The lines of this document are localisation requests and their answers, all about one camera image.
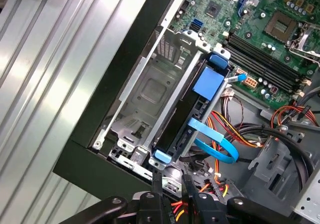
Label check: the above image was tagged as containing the silver disk bay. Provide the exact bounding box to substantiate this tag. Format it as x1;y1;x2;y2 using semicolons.
91;27;232;171

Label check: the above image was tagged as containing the hard disk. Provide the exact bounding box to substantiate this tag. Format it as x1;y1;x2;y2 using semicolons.
151;52;232;164

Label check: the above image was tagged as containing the blue data wire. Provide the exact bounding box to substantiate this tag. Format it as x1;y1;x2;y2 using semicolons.
187;73;249;165

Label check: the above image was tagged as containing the orange board connector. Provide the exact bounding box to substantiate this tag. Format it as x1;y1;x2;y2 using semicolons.
244;75;259;90

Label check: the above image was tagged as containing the orange red wire bundle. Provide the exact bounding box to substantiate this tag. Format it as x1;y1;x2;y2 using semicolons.
271;105;320;129

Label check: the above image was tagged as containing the metal socket cover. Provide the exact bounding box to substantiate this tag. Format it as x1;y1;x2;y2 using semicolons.
286;21;320;61

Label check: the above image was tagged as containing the black open PC case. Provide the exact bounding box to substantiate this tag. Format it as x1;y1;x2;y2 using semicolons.
52;0;320;224

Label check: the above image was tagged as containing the black RAM slot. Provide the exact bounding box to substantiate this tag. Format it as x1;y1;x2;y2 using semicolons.
231;31;311;84
226;38;301;91
224;41;296;94
229;35;306;87

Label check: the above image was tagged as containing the CPU socket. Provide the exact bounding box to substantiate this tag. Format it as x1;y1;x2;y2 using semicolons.
265;10;298;39

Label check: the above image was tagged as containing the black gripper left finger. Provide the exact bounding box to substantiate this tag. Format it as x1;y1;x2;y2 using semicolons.
59;170;165;224

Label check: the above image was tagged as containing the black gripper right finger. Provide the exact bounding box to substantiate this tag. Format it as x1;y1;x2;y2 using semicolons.
181;174;293;224

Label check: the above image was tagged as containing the black chipset chip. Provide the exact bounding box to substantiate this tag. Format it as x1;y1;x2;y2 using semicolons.
206;1;223;17

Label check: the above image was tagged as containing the silver optical drive cage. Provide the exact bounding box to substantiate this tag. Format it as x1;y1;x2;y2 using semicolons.
247;123;320;218

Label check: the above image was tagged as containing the red yellow disk power wire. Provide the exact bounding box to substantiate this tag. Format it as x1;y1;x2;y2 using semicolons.
169;110;266;224

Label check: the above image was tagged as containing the green motherboard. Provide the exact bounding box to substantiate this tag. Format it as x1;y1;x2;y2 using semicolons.
169;0;320;112

